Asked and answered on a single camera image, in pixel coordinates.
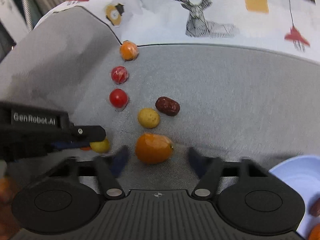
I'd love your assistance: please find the bare orange mandarin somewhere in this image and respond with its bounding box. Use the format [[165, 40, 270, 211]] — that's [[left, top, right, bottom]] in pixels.
[[80, 146, 92, 151]]

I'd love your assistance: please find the yellow-green fruit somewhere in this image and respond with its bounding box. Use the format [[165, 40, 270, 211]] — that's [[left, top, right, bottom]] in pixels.
[[89, 138, 110, 154], [137, 108, 161, 129]]

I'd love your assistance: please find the red cherry tomato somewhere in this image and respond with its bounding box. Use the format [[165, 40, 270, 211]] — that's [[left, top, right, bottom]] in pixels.
[[109, 88, 129, 108]]

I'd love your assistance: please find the orange large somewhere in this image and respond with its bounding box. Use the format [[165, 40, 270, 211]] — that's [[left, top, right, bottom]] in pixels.
[[135, 133, 174, 165]]

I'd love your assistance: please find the red fruit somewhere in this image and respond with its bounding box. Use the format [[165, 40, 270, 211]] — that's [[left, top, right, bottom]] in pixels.
[[111, 66, 129, 85]]

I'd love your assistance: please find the dark red date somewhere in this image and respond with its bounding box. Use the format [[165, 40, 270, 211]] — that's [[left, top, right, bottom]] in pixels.
[[155, 96, 180, 116]]

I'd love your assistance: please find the small orange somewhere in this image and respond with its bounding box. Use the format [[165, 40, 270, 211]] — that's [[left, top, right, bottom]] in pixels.
[[119, 40, 139, 61]]

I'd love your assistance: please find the orange fruit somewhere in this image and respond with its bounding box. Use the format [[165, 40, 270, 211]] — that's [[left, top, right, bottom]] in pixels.
[[308, 224, 320, 240]]

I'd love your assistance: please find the person's left hand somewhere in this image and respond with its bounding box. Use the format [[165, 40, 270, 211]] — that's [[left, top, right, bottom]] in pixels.
[[0, 177, 20, 240]]

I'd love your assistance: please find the light blue plate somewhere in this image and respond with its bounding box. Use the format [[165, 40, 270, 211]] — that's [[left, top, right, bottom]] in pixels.
[[268, 154, 320, 239]]

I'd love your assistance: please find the white deer print cloth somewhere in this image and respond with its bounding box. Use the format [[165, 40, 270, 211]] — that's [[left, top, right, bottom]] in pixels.
[[49, 0, 319, 62]]

